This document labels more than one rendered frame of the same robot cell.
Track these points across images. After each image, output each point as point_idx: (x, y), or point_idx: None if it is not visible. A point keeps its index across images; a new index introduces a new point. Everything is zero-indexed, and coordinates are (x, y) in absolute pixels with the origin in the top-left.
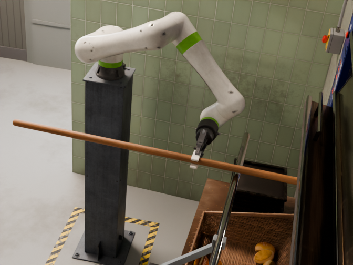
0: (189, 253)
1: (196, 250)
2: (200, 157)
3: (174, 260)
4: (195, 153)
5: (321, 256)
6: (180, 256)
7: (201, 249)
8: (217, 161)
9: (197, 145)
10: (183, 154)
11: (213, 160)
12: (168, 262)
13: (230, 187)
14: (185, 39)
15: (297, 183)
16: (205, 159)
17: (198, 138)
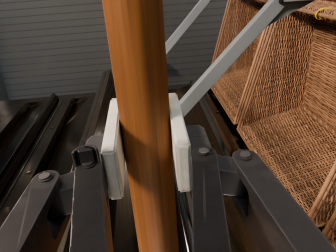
0: (212, 66)
1: (201, 78)
2: (128, 171)
3: (239, 35)
4: (101, 136)
5: None
6: (229, 48)
7: (192, 86)
8: (138, 244)
9: (61, 175)
10: (110, 55)
11: (136, 228)
12: (250, 23)
13: (177, 218)
14: None
15: (61, 240)
16: (130, 191)
17: (0, 227)
